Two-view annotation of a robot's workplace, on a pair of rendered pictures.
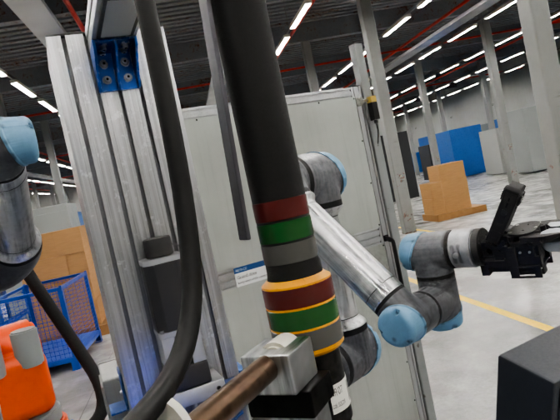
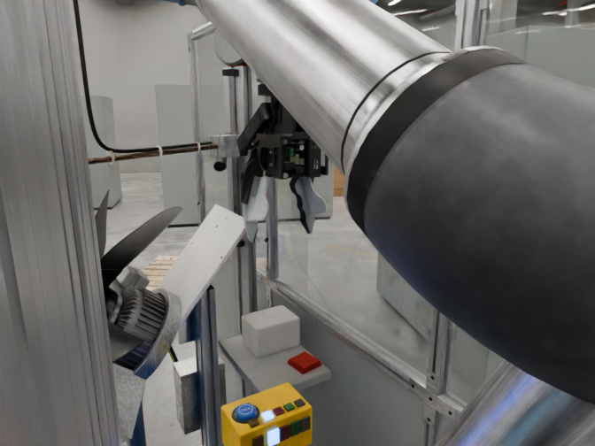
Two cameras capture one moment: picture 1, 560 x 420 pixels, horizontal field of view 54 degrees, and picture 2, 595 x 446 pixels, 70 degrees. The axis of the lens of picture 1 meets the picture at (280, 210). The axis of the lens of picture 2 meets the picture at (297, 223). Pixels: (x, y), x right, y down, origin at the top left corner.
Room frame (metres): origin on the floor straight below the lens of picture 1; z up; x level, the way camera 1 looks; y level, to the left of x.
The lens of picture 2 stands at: (1.26, 0.45, 1.64)
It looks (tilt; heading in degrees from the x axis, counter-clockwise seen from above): 14 degrees down; 177
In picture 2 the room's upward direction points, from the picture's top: straight up
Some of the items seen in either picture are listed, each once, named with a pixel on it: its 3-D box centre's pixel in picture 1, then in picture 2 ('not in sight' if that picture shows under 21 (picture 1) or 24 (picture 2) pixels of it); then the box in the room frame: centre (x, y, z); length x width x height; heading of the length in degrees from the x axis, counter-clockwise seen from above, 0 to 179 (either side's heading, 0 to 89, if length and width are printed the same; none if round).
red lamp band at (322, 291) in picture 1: (297, 290); not in sight; (0.33, 0.00, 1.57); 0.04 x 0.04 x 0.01
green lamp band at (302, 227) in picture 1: (285, 229); not in sight; (0.33, 0.00, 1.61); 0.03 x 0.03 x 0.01
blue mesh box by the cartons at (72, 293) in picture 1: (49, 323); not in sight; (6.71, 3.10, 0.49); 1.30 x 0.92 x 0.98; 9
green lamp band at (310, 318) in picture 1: (302, 311); not in sight; (0.33, 0.00, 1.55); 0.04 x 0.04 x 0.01
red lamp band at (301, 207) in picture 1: (281, 208); not in sight; (0.33, 0.00, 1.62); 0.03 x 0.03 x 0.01
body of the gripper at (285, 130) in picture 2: not in sight; (288, 133); (0.69, 0.47, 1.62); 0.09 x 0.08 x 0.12; 28
